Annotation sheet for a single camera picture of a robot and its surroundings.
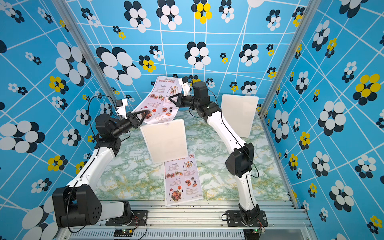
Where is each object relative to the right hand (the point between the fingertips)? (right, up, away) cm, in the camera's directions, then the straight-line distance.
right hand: (171, 97), depth 75 cm
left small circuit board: (-23, -67, -3) cm, 71 cm away
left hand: (-11, -7, -2) cm, 14 cm away
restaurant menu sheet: (-9, -2, +3) cm, 9 cm away
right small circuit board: (+42, -63, -8) cm, 76 cm away
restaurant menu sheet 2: (+4, -48, +10) cm, 49 cm away
